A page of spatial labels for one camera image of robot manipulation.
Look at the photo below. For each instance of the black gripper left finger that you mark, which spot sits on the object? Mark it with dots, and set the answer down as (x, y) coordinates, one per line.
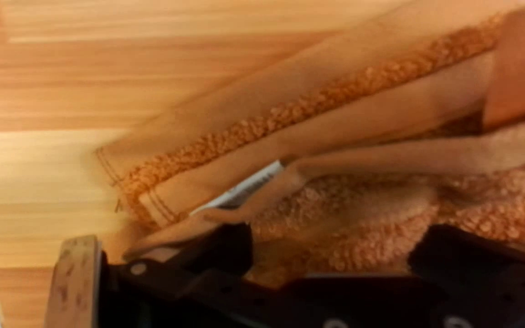
(228, 249)

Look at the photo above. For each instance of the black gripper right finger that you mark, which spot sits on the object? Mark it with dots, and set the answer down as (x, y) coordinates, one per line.
(456, 258)

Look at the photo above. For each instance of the orange towel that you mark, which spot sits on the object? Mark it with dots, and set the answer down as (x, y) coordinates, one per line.
(343, 156)

